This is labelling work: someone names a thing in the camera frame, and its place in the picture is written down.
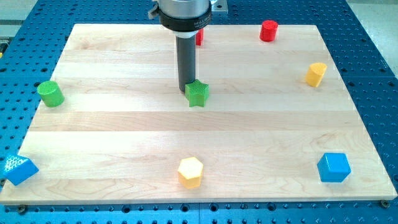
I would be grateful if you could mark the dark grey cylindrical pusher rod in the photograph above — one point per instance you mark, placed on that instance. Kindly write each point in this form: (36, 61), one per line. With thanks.
(186, 61)

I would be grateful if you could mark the green star block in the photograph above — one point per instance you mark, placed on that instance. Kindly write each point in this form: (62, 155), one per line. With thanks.
(197, 93)

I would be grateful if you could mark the red block behind rod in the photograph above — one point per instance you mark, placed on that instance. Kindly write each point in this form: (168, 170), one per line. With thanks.
(199, 37)

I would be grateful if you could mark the red cylinder block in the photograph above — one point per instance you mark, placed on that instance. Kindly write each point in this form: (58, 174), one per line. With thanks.
(268, 30)

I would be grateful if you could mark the yellow hexagon block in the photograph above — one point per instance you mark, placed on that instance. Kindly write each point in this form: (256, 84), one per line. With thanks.
(190, 172)

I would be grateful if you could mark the green cylinder block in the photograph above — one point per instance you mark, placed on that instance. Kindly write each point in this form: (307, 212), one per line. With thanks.
(50, 93)

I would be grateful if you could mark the blue perforated metal base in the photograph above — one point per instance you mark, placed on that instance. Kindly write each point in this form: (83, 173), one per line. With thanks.
(35, 49)

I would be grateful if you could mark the blue cube block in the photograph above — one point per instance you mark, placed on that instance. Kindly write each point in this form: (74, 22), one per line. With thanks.
(333, 167)

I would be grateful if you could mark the blue triangle block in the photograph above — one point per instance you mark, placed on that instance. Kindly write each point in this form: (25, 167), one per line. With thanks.
(17, 169)

